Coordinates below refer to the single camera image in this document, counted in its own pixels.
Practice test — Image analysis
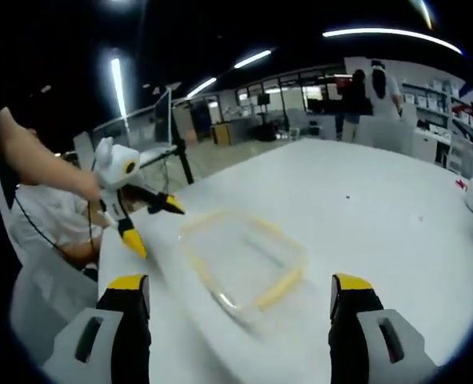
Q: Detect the transparent partition panel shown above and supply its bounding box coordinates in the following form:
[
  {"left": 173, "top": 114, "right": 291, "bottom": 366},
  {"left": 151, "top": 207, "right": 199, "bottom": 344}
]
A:
[{"left": 154, "top": 86, "right": 174, "bottom": 144}]

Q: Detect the person's left hand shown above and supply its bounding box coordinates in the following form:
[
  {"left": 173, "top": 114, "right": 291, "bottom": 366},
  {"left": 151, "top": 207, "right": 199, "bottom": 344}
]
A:
[{"left": 74, "top": 167, "right": 103, "bottom": 201}]

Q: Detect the white office chair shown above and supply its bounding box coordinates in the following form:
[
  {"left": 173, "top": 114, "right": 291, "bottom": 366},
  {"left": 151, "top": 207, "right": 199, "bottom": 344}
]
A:
[{"left": 10, "top": 239, "right": 101, "bottom": 361}]

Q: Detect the black monitor on stand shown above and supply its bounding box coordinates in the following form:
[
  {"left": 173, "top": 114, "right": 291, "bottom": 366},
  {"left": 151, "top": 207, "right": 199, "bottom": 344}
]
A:
[{"left": 258, "top": 94, "right": 274, "bottom": 130}]

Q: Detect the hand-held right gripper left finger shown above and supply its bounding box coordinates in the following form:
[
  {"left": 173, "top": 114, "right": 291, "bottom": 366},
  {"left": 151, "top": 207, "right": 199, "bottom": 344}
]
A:
[{"left": 42, "top": 274, "right": 152, "bottom": 384}]

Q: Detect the clear box with yellow buckles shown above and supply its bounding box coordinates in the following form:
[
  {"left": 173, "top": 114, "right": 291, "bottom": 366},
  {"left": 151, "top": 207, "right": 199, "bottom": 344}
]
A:
[{"left": 178, "top": 207, "right": 309, "bottom": 325}]

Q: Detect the white counter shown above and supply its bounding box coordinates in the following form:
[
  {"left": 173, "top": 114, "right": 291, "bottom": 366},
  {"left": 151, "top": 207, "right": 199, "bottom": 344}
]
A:
[{"left": 355, "top": 103, "right": 418, "bottom": 158}]

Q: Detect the person's white shirt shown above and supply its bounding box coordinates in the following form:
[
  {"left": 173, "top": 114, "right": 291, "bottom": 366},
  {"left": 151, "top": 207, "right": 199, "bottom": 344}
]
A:
[{"left": 10, "top": 186, "right": 103, "bottom": 265}]

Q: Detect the ceiling light strip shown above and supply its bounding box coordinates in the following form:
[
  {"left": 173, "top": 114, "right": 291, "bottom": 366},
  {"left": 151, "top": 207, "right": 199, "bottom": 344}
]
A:
[
  {"left": 110, "top": 58, "right": 125, "bottom": 118},
  {"left": 323, "top": 27, "right": 463, "bottom": 55},
  {"left": 186, "top": 77, "right": 218, "bottom": 99},
  {"left": 234, "top": 49, "right": 272, "bottom": 70}
]

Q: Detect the white storage shelf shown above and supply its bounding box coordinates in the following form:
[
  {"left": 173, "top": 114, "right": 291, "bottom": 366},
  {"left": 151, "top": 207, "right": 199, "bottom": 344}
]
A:
[{"left": 402, "top": 78, "right": 473, "bottom": 161}]

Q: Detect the brown cardboard box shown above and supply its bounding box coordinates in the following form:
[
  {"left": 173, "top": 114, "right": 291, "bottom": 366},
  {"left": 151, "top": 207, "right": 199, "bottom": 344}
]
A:
[{"left": 211, "top": 122, "right": 234, "bottom": 146}]

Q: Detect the black stand with tilted board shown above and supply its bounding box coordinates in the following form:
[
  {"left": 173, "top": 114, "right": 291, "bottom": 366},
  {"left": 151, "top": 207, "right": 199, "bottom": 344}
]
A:
[{"left": 139, "top": 142, "right": 195, "bottom": 186}]

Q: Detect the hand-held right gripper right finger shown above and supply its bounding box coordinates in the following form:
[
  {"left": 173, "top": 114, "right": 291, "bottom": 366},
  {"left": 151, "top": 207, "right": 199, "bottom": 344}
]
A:
[{"left": 327, "top": 273, "right": 437, "bottom": 384}]

